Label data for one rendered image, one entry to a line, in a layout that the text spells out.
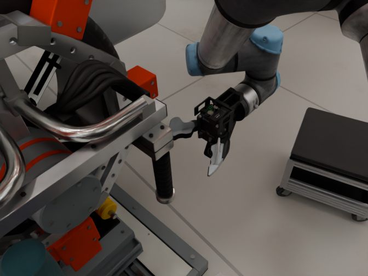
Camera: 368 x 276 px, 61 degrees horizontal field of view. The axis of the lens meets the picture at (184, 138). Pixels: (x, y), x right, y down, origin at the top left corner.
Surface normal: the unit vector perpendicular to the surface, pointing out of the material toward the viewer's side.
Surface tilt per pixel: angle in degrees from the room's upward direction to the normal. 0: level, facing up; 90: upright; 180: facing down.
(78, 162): 0
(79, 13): 90
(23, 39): 90
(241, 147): 0
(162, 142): 90
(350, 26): 120
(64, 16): 90
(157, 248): 0
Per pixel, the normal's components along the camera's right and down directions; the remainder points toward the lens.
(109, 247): -0.03, -0.70
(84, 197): 0.74, 0.47
